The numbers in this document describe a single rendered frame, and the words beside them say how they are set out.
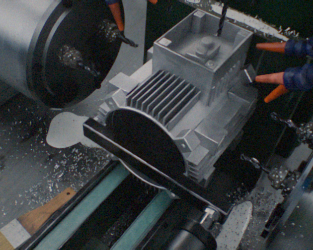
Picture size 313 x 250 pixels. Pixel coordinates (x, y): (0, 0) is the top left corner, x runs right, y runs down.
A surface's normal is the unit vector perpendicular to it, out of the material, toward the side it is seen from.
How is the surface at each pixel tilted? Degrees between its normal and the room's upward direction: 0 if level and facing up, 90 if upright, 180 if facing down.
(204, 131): 0
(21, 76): 85
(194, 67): 90
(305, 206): 58
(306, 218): 65
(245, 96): 0
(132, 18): 0
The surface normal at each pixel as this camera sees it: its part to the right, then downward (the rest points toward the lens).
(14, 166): 0.07, -0.65
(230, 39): -0.59, 0.59
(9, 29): -0.43, 0.10
